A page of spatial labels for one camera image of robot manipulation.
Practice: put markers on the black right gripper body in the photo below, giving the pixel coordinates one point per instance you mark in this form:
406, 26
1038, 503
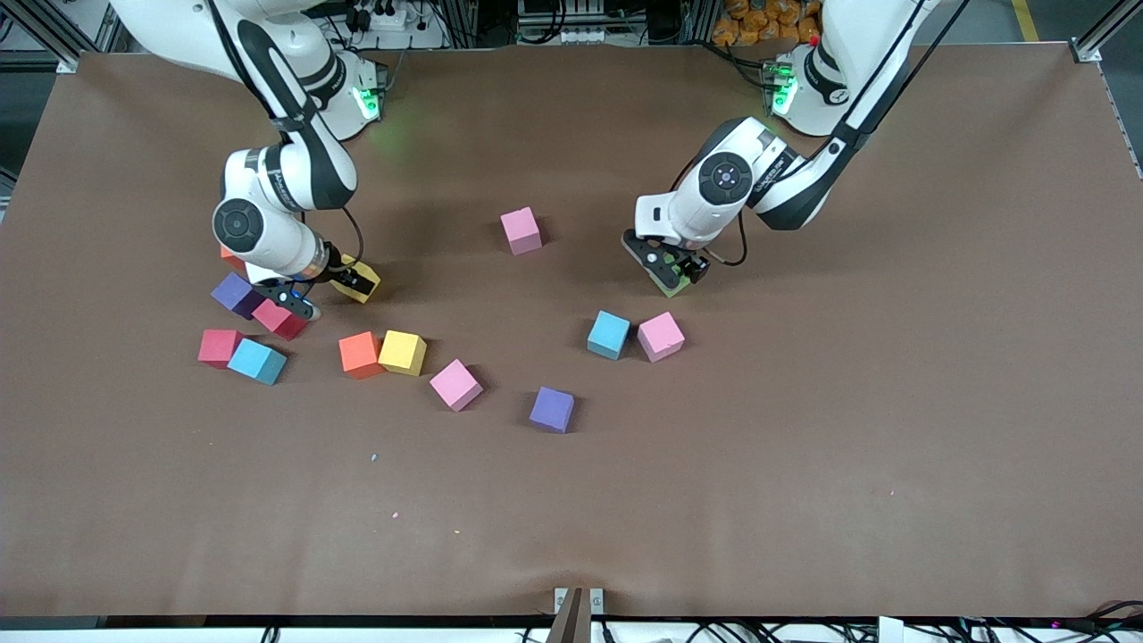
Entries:
337, 265

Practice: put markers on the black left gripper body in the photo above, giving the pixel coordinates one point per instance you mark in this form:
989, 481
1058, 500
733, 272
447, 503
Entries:
692, 264

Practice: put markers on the yellow foam cube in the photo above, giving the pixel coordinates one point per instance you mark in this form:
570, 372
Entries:
368, 272
402, 353

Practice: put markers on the green foam cube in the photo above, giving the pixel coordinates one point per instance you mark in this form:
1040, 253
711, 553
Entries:
676, 288

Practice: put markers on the orange foam cube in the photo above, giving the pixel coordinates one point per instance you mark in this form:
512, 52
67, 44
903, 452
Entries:
361, 355
230, 261

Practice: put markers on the light blue foam cube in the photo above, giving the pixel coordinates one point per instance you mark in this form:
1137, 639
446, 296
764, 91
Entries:
608, 336
256, 362

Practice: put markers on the pink foam cube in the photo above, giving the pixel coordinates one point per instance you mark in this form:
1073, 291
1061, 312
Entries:
661, 337
455, 385
521, 231

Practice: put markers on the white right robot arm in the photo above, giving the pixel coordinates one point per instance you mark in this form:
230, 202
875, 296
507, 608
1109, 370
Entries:
268, 241

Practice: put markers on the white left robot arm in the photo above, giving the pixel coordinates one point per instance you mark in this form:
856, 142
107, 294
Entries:
728, 179

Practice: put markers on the red foam cube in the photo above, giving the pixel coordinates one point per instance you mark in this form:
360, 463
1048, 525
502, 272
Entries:
281, 323
218, 348

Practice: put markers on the purple foam cube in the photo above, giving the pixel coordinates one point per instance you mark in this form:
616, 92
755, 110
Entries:
552, 410
232, 293

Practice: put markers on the bag of orange items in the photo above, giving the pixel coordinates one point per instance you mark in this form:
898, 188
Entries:
759, 22

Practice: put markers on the white power strip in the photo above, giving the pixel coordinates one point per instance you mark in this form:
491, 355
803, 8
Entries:
390, 18

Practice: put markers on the grey equipment box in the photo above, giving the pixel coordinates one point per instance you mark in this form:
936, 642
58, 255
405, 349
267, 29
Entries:
567, 13

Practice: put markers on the white plug box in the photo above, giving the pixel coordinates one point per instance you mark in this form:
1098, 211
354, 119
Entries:
891, 630

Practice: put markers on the aluminium frame post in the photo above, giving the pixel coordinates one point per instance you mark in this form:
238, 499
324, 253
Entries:
463, 18
701, 18

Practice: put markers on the aluminium frame bar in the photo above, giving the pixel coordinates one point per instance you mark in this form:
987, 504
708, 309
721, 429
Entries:
1085, 52
67, 64

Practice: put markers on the metal bracket plate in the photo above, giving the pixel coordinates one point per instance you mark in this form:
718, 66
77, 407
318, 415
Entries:
596, 600

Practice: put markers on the grey camera pole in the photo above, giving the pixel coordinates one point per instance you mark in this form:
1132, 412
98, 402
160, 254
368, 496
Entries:
571, 621

